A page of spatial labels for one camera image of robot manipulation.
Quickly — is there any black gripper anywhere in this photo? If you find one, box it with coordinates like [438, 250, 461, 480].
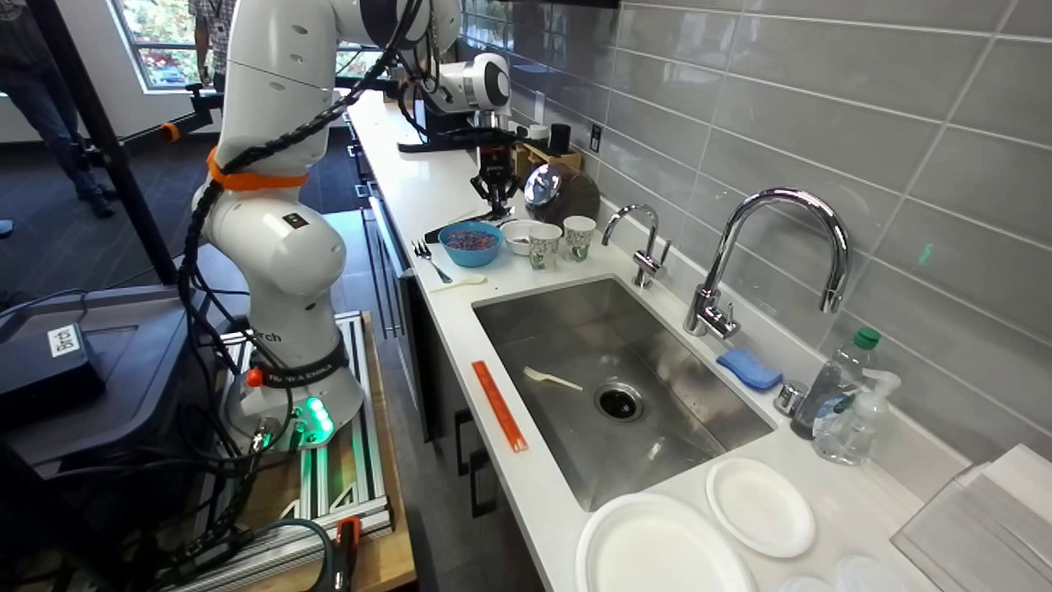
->
[472, 135, 527, 221]

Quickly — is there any white bowl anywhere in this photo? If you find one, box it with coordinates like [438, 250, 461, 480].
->
[501, 214, 552, 263]

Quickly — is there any blue bowl with colourful cereal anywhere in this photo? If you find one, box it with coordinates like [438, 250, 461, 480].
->
[438, 218, 507, 273]

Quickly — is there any cream plastic spoon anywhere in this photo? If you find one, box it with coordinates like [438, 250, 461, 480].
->
[520, 363, 588, 397]
[438, 270, 494, 292]

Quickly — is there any shiny metal pot lid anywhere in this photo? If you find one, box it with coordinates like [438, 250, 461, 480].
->
[520, 163, 566, 214]

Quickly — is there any patterned paper cup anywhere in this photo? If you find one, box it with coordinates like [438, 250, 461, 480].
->
[561, 211, 602, 266]
[527, 221, 569, 275]

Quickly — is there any silver metal fork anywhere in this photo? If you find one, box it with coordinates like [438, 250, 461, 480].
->
[410, 238, 457, 286]

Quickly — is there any small chrome faucet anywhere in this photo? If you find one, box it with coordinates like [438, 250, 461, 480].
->
[598, 201, 674, 292]

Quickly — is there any stainless steel sink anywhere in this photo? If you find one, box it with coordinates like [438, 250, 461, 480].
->
[472, 273, 780, 516]

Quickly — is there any dark base cabinet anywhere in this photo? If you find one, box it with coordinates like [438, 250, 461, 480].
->
[346, 135, 552, 592]

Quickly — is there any orange tape strip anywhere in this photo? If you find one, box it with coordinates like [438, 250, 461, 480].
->
[472, 360, 532, 459]

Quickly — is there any tall chrome faucet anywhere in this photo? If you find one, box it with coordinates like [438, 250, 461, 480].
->
[684, 186, 856, 342]

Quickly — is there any blue sponge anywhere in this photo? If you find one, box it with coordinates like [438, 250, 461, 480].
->
[713, 347, 785, 395]

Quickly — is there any person in patterned shirt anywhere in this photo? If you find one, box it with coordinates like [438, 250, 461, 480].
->
[188, 0, 241, 61]

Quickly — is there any wooden base board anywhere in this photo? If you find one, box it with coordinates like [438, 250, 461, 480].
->
[234, 327, 422, 592]

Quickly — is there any large white plate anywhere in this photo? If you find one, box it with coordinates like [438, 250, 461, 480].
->
[571, 490, 760, 592]

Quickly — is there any black slanted pole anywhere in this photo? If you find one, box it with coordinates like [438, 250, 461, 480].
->
[24, 0, 186, 289]

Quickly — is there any small white plate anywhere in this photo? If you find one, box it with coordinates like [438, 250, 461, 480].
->
[705, 455, 824, 564]

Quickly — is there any grey cart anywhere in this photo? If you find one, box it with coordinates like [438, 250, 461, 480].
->
[0, 281, 258, 477]

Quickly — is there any clear bottle with green cap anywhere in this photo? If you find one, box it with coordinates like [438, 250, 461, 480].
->
[809, 321, 905, 468]

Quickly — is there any white QR code tag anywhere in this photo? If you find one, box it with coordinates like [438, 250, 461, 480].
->
[43, 321, 85, 363]

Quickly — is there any person in dark clothes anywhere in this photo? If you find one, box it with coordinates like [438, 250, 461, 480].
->
[0, 0, 118, 223]

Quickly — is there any orange cable strap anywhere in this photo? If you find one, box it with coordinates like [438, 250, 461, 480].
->
[200, 149, 314, 198]

